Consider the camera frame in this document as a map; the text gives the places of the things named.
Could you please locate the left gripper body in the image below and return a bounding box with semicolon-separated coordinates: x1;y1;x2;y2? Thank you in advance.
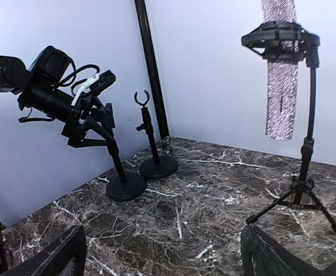
62;95;108;148

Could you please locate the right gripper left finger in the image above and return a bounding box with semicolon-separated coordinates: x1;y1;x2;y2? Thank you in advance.
3;225;87;276

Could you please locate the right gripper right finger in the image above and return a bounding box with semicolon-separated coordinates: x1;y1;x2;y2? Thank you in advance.
240;224;323;275

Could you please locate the black round-base stand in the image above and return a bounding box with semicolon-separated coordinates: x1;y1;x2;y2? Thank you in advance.
134;90;178;179
97;102;147;202

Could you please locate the silver glitter microphone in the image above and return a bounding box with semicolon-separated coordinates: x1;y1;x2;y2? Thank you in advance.
261;1;299;141

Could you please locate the black tripod shock-mount stand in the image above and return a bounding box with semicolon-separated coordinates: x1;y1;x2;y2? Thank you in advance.
241;21;336;233

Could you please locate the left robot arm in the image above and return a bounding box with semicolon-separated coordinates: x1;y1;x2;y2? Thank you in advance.
0;46;116;148

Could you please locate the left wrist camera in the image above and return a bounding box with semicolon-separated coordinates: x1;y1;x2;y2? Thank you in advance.
71;70;116;106

